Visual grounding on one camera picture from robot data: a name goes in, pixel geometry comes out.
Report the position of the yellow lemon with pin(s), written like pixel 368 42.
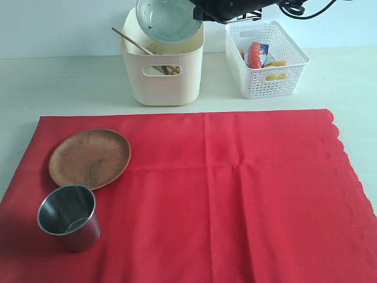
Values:
pixel 274 77

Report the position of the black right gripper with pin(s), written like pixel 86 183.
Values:
pixel 228 11

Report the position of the brown wooden plate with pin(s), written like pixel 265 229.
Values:
pixel 93 158

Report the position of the cream plastic bin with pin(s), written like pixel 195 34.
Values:
pixel 150 86

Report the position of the wooden chopstick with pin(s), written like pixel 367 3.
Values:
pixel 132 42
pixel 171 70

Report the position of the white woven plastic basket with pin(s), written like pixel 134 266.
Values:
pixel 282 47

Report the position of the orange cheese wedge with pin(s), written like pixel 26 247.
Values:
pixel 276 64

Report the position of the stainless steel cup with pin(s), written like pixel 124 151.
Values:
pixel 69 214

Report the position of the red sausage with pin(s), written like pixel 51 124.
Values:
pixel 253 56

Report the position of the blue white milk carton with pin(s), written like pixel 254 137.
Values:
pixel 264 52

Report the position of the brown wooden spoon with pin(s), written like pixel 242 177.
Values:
pixel 165 70

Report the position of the red table cloth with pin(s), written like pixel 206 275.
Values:
pixel 265 196

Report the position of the pale green bowl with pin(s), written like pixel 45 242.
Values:
pixel 169 21

